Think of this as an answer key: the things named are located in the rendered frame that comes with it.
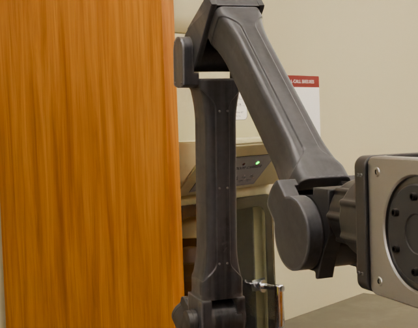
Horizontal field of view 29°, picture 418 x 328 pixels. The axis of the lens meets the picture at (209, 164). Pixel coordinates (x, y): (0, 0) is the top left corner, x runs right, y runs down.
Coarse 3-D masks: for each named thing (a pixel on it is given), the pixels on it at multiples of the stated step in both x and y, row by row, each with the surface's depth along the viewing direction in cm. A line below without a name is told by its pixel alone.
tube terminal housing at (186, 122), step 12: (204, 72) 157; (216, 72) 160; (228, 72) 162; (180, 96) 152; (180, 108) 152; (192, 108) 155; (180, 120) 152; (192, 120) 155; (240, 120) 165; (252, 120) 168; (180, 132) 152; (192, 132) 155; (240, 132) 165; (252, 132) 168; (240, 192) 166; (252, 192) 168; (264, 192) 172
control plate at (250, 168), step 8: (240, 160) 152; (248, 160) 154; (256, 160) 156; (264, 160) 158; (240, 168) 154; (248, 168) 156; (256, 168) 159; (264, 168) 161; (240, 176) 157; (248, 176) 159; (256, 176) 162; (240, 184) 160; (248, 184) 162
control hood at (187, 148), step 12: (180, 144) 145; (192, 144) 144; (240, 144) 148; (252, 144) 150; (180, 156) 146; (192, 156) 144; (240, 156) 151; (180, 168) 146; (192, 168) 144; (180, 180) 146; (192, 180) 147; (264, 180) 166; (180, 192) 147; (192, 192) 150
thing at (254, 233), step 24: (192, 216) 153; (240, 216) 164; (264, 216) 170; (192, 240) 153; (240, 240) 164; (264, 240) 170; (192, 264) 153; (240, 264) 164; (264, 264) 170; (264, 312) 170
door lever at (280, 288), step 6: (264, 282) 169; (264, 288) 168; (270, 288) 167; (276, 288) 166; (282, 288) 166; (276, 294) 166; (282, 294) 166; (276, 300) 166; (282, 300) 166; (276, 306) 166; (282, 306) 166; (276, 312) 166; (282, 312) 166; (276, 318) 166; (282, 318) 166; (276, 324) 166; (282, 324) 166
